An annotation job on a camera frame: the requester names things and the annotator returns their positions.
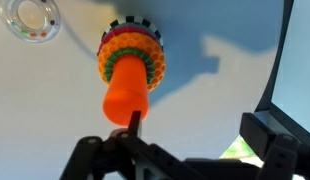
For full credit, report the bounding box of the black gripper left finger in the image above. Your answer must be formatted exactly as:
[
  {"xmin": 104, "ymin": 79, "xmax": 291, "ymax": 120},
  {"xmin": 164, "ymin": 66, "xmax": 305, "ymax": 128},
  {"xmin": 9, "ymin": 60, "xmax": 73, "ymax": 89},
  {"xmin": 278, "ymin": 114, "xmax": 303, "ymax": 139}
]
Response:
[{"xmin": 59, "ymin": 110, "xmax": 209, "ymax": 180}]

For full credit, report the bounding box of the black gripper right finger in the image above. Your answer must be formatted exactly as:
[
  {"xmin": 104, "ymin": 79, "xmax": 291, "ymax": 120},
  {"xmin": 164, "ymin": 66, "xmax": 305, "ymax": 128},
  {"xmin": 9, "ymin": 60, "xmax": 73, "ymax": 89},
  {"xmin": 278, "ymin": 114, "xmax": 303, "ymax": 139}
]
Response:
[{"xmin": 239, "ymin": 112, "xmax": 310, "ymax": 180}]

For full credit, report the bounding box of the green ribbed ring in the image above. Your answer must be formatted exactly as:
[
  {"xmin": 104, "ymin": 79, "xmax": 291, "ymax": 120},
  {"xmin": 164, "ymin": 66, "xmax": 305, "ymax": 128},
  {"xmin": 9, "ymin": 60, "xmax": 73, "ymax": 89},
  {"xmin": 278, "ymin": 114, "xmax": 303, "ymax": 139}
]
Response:
[{"xmin": 103, "ymin": 46, "xmax": 156, "ymax": 85}]

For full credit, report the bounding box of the orange stacking toy post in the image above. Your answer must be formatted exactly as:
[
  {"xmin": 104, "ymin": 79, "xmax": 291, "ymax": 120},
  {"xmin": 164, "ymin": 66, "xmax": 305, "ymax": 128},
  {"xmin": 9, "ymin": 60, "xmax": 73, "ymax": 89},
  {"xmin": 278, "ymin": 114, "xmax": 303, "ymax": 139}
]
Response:
[{"xmin": 102, "ymin": 54, "xmax": 151, "ymax": 128}]

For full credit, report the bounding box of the orange dimpled stacking ring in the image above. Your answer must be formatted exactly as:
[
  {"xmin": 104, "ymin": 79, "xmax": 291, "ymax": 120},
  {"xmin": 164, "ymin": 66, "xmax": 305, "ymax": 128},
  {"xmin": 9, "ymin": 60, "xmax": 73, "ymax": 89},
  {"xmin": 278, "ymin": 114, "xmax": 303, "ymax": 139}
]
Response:
[{"xmin": 97, "ymin": 31, "xmax": 167, "ymax": 93}]

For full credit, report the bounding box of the red stacking ring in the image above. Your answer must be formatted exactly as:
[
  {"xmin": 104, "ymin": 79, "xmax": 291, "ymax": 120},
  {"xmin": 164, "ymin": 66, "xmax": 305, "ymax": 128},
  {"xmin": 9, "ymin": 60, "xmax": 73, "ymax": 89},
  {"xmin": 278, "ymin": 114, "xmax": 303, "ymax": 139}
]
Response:
[{"xmin": 97, "ymin": 25, "xmax": 163, "ymax": 56}]

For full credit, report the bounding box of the teal stacking ring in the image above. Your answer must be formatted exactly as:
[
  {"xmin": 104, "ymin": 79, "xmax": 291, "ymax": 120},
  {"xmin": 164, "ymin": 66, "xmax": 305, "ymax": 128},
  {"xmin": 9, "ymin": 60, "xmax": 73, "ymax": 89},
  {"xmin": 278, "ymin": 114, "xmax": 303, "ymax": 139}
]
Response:
[{"xmin": 102, "ymin": 23, "xmax": 162, "ymax": 43}]

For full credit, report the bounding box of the large black white checkered ring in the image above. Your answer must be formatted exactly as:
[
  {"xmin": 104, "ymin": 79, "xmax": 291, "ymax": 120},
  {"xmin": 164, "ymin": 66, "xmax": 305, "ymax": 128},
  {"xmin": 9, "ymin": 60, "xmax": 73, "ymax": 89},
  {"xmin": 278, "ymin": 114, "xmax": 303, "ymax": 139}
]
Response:
[{"xmin": 100, "ymin": 15, "xmax": 165, "ymax": 52}]

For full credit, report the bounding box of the clear ring with coloured beads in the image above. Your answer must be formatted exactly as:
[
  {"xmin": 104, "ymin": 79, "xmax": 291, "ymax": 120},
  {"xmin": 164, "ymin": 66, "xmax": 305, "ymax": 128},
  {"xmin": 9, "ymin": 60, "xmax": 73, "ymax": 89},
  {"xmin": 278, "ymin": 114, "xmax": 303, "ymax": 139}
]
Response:
[{"xmin": 0, "ymin": 0, "xmax": 62, "ymax": 44}]

